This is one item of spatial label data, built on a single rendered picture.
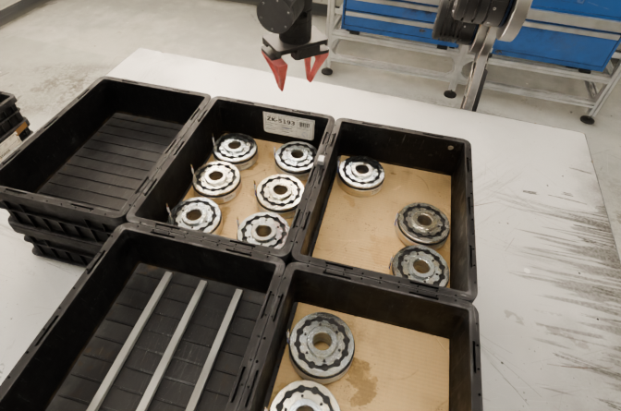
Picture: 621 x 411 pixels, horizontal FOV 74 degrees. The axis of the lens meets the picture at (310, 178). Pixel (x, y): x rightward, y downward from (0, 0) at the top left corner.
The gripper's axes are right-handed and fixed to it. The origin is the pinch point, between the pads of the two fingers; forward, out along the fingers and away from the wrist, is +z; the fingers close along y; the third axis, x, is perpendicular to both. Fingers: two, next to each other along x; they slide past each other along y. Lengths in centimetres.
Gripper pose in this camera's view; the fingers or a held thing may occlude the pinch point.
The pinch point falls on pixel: (295, 81)
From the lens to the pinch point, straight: 82.0
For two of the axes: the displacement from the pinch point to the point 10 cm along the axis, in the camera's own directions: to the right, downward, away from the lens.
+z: -0.3, 7.0, 7.2
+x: -5.1, -6.3, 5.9
